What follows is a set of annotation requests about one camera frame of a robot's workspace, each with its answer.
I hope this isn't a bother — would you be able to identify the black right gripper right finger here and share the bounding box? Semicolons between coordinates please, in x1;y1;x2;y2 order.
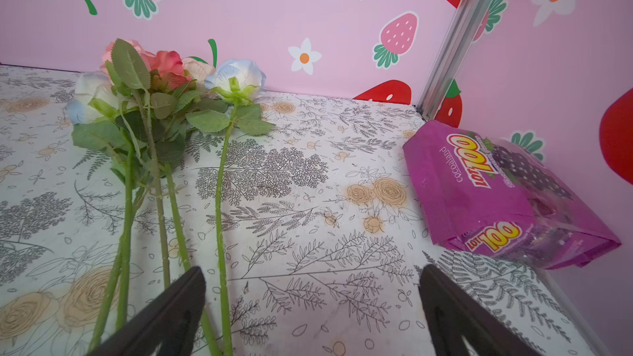
418;265;538;355

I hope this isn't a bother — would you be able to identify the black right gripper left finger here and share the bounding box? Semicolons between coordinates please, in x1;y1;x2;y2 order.
88;266;206;356

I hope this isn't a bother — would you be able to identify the white blue fake rose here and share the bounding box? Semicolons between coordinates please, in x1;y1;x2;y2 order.
186;59;266;355

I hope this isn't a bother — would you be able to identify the red pink fake rose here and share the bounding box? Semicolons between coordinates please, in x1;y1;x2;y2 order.
149;50;222;356

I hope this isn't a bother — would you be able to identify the pale pink fake rose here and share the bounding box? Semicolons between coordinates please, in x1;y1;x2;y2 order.
104;39;189;287

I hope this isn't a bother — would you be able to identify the purple snack bag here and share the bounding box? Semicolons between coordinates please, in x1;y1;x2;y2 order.
403;120;621;270

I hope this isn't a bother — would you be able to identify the aluminium corner post right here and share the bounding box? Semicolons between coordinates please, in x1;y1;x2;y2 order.
416;0;492;120

